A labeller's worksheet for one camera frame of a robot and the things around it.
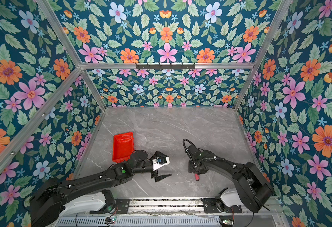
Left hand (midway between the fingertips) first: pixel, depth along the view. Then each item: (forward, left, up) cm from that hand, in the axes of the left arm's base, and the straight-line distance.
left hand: (170, 164), depth 73 cm
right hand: (+2, -15, -15) cm, 21 cm away
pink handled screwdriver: (-3, -15, -14) cm, 21 cm away
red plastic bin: (+24, +34, -19) cm, 46 cm away
